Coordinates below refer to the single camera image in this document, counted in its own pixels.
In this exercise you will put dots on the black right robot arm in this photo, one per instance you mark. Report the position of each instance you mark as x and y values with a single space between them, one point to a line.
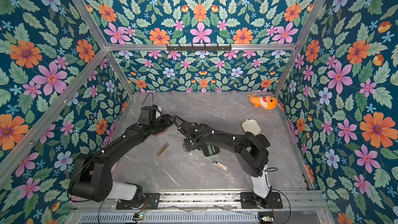
251 151

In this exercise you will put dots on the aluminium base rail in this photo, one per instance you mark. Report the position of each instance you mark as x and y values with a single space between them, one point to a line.
234 200

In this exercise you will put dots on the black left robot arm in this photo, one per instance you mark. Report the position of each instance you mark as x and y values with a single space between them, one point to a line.
92 178

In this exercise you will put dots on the black hook rail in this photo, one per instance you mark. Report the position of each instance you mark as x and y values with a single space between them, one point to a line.
194 48

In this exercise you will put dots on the green nail clipper case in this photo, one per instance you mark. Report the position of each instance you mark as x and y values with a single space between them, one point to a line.
210 151

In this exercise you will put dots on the cream nail clipper case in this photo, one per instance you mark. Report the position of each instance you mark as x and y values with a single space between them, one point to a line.
250 125

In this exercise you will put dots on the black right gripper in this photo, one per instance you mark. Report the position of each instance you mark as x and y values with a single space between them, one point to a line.
189 143

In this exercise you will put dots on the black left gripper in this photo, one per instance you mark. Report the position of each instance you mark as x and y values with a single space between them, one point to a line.
168 121

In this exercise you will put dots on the cream large nail clipper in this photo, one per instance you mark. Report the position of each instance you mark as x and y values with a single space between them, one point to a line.
218 164

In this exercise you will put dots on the orange clownfish plush toy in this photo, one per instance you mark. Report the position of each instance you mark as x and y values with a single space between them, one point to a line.
264 101

